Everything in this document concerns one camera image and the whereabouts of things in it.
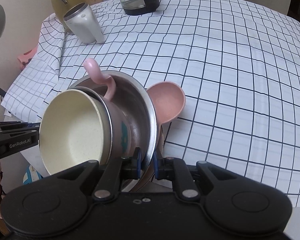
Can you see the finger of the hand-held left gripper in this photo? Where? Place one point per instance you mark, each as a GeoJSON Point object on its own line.
{"type": "Point", "coordinates": [17, 134]}
{"type": "Point", "coordinates": [15, 125]}

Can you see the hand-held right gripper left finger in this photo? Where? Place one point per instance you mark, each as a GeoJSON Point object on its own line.
{"type": "Point", "coordinates": [137, 162]}

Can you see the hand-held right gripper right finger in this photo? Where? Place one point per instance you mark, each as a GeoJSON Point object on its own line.
{"type": "Point", "coordinates": [157, 167]}

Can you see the large white plate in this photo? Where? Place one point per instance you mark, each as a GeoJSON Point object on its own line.
{"type": "Point", "coordinates": [140, 183]}

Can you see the cream bowl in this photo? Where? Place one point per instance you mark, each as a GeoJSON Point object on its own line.
{"type": "Point", "coordinates": [72, 135]}

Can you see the stainless steel bowl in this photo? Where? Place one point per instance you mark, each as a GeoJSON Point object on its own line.
{"type": "Point", "coordinates": [137, 100]}

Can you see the pink bear-shaped plate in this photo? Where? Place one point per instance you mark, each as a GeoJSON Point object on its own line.
{"type": "Point", "coordinates": [167, 102]}

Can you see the blue white container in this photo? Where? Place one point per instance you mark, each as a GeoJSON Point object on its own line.
{"type": "Point", "coordinates": [31, 175]}

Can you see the pink plastic stool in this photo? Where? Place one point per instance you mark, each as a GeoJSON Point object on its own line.
{"type": "Point", "coordinates": [25, 57]}

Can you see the white checked tablecloth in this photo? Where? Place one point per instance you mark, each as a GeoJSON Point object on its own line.
{"type": "Point", "coordinates": [215, 80]}

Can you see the white steel-lined cup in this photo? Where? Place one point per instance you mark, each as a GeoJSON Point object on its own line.
{"type": "Point", "coordinates": [82, 27]}

